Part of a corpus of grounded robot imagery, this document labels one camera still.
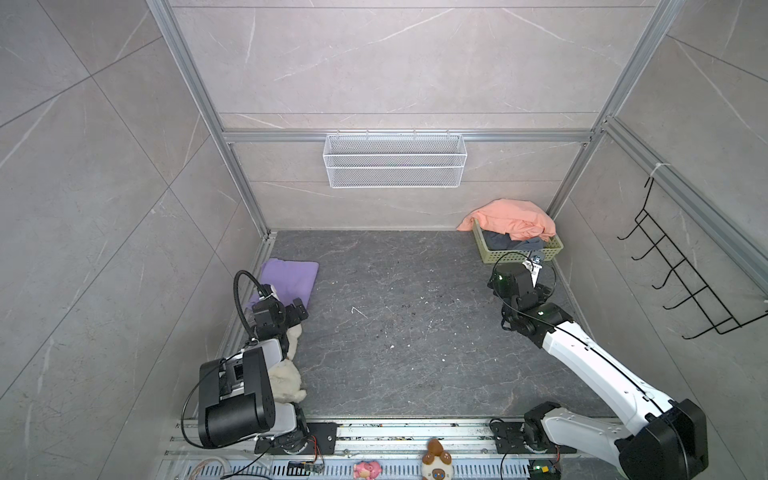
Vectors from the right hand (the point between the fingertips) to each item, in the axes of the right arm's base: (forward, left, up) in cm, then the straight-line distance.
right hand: (514, 274), depth 81 cm
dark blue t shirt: (+29, -9, -18) cm, 35 cm away
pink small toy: (-42, +41, -18) cm, 61 cm away
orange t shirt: (+31, -15, -9) cm, 36 cm away
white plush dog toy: (-23, +62, -12) cm, 67 cm away
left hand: (+2, +68, -14) cm, 69 cm away
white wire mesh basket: (+42, +32, +9) cm, 54 cm away
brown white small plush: (-41, +25, -18) cm, 51 cm away
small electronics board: (-41, +57, -23) cm, 74 cm away
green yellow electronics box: (-42, -1, -22) cm, 48 cm away
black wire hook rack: (-6, -33, +11) cm, 35 cm away
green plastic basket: (+20, -2, -17) cm, 27 cm away
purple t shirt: (+14, +70, -20) cm, 74 cm away
